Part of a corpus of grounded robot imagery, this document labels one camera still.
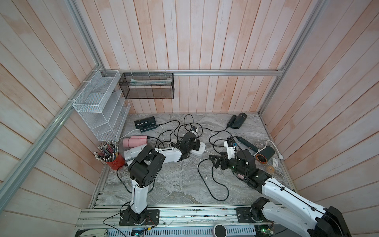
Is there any pink dryer black cord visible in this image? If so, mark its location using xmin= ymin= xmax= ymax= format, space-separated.
xmin=196 ymin=157 xmax=230 ymax=202

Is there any dark green hair dryer copper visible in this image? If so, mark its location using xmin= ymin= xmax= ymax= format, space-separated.
xmin=236 ymin=136 xmax=275 ymax=164

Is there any black round sensor puck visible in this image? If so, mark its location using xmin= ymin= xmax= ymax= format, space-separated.
xmin=212 ymin=224 xmax=227 ymax=237

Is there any black mesh wall basket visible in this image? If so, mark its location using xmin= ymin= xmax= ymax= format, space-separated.
xmin=118 ymin=72 xmax=175 ymax=99

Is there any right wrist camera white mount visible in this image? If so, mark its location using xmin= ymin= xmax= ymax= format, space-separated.
xmin=224 ymin=139 xmax=236 ymax=160

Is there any far white power strip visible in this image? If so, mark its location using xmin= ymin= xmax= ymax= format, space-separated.
xmin=190 ymin=142 xmax=206 ymax=157

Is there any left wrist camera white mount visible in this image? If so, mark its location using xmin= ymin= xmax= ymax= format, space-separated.
xmin=190 ymin=126 xmax=198 ymax=136

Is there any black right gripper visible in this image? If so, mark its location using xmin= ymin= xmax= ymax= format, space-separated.
xmin=210 ymin=151 xmax=248 ymax=179

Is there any black cord with plug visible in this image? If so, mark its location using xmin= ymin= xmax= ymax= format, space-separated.
xmin=155 ymin=119 xmax=181 ymax=149

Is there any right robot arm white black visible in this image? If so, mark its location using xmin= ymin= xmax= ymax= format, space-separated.
xmin=209 ymin=150 xmax=351 ymax=237

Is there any dark green folded hair dryer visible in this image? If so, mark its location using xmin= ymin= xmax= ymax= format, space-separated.
xmin=227 ymin=113 xmax=247 ymax=129

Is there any white folded hair dryer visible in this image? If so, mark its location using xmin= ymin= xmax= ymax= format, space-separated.
xmin=124 ymin=144 xmax=147 ymax=166

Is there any white wire shelf rack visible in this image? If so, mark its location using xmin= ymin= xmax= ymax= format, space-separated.
xmin=73 ymin=70 xmax=130 ymax=142

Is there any copper dryer black cord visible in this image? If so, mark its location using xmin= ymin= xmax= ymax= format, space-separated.
xmin=208 ymin=130 xmax=235 ymax=156

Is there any black folded hair dryer left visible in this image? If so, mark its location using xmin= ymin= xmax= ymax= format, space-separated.
xmin=134 ymin=116 xmax=158 ymax=132

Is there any red cup of pencils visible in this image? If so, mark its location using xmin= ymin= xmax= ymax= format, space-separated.
xmin=94 ymin=141 xmax=125 ymax=170

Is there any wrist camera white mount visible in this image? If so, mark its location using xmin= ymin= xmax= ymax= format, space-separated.
xmin=224 ymin=139 xmax=236 ymax=160
xmin=190 ymin=126 xmax=198 ymax=136

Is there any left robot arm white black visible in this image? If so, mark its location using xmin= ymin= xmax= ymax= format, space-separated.
xmin=119 ymin=131 xmax=205 ymax=226

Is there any pink hair dryer left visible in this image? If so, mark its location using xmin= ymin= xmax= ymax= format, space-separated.
xmin=122 ymin=135 xmax=148 ymax=149

